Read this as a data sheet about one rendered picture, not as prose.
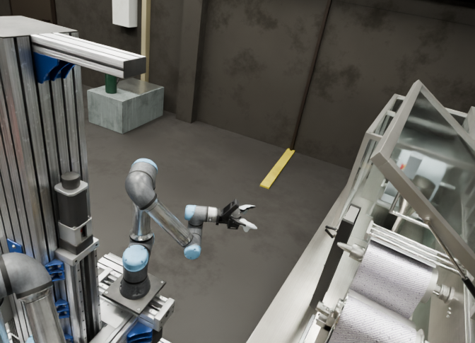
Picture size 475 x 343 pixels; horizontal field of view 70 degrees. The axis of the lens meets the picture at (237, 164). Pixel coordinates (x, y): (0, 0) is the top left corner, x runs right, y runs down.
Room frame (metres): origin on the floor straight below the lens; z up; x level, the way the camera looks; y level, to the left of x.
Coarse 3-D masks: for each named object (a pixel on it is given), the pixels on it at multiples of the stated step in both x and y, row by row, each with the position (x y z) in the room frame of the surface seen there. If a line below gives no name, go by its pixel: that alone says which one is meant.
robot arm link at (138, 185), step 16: (128, 176) 1.21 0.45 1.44; (144, 176) 1.21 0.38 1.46; (128, 192) 1.16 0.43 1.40; (144, 192) 1.15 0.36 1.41; (144, 208) 1.13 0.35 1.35; (160, 208) 1.17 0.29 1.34; (160, 224) 1.16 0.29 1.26; (176, 224) 1.18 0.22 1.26; (176, 240) 1.17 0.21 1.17; (192, 240) 1.19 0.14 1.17; (192, 256) 1.15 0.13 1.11
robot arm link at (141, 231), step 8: (144, 160) 1.33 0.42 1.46; (136, 168) 1.26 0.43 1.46; (144, 168) 1.27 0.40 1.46; (152, 168) 1.30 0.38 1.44; (152, 176) 1.26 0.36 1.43; (136, 208) 1.27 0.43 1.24; (136, 216) 1.27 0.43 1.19; (144, 216) 1.27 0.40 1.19; (136, 224) 1.26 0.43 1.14; (144, 224) 1.27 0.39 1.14; (136, 232) 1.26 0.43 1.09; (144, 232) 1.27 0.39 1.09; (152, 232) 1.32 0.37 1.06; (136, 240) 1.25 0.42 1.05; (144, 240) 1.26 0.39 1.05; (152, 240) 1.30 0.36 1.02
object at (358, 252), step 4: (356, 244) 1.12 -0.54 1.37; (352, 248) 1.10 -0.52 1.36; (356, 248) 1.10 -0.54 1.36; (360, 248) 1.10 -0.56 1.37; (364, 248) 1.10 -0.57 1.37; (352, 252) 1.09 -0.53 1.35; (356, 252) 1.09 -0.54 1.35; (360, 252) 1.08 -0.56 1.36; (364, 252) 1.08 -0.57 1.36; (348, 256) 1.10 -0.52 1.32; (352, 256) 1.09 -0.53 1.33; (356, 256) 1.08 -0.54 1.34; (360, 256) 1.07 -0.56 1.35; (356, 260) 1.08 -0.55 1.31; (360, 260) 1.07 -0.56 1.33
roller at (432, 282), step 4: (432, 272) 0.99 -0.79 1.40; (436, 272) 0.99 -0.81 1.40; (432, 276) 0.97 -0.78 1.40; (436, 276) 0.97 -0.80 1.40; (432, 280) 0.96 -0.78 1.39; (436, 280) 0.96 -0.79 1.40; (428, 284) 0.95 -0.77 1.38; (432, 284) 0.94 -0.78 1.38; (428, 288) 0.94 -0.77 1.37; (432, 288) 0.94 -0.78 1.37; (428, 292) 0.93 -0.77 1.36; (432, 292) 0.93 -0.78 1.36; (424, 296) 0.93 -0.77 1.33; (428, 296) 0.92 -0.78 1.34; (424, 300) 0.93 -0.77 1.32
